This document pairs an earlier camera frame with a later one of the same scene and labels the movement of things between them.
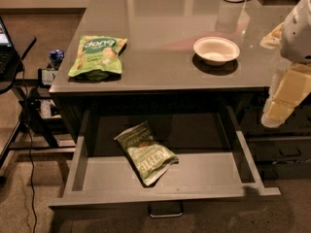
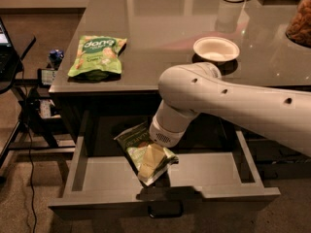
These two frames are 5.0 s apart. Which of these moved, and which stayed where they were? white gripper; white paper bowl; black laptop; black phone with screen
Moved: white gripper
Stayed: black phone with screen; black laptop; white paper bowl
